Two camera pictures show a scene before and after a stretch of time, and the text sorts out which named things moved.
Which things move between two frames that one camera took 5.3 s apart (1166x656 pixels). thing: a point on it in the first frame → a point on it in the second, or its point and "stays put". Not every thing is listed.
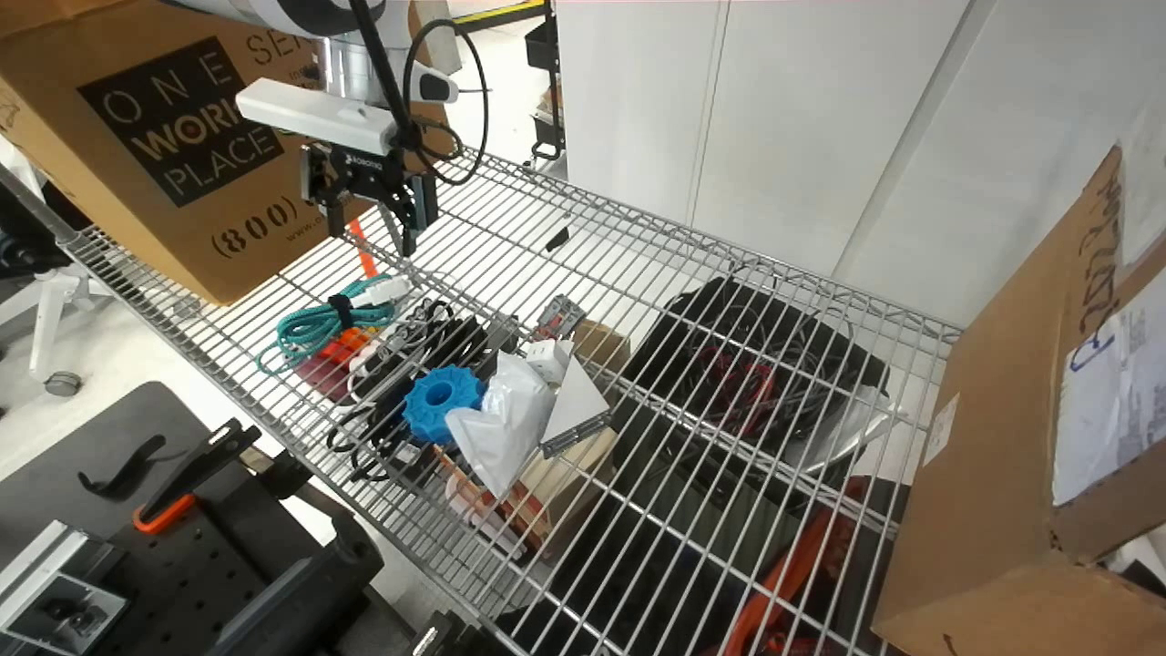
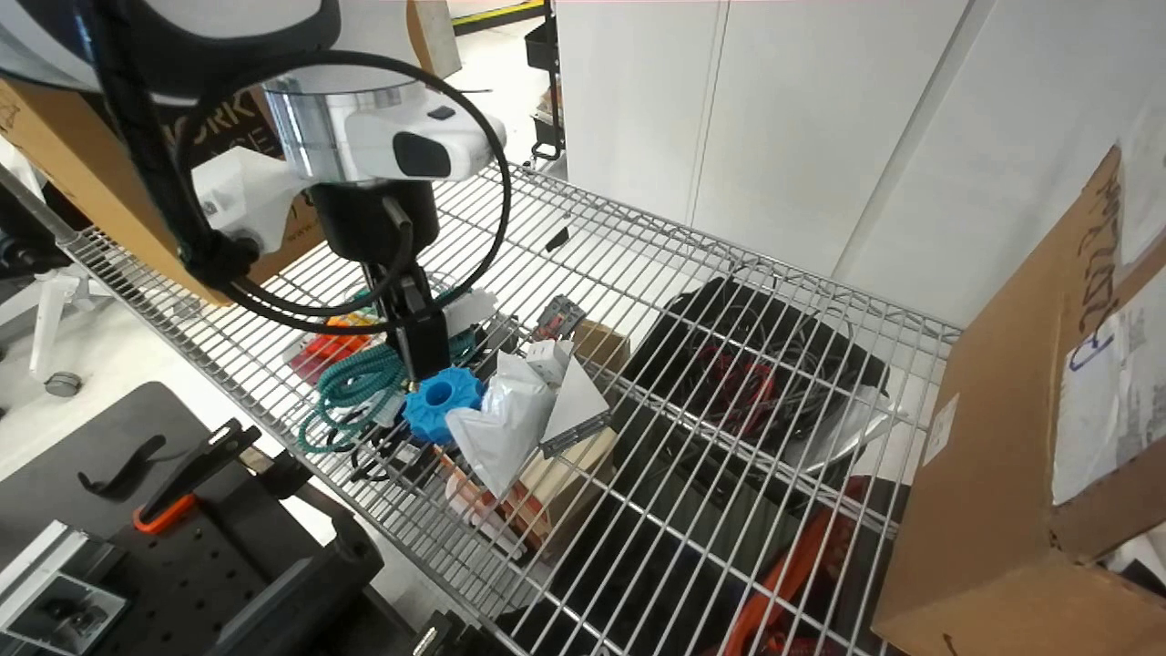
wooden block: [557, 474] stays put
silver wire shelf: [565, 431] stays put
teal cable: [312, 329] → [346, 386]
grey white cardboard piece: [576, 410] stays put
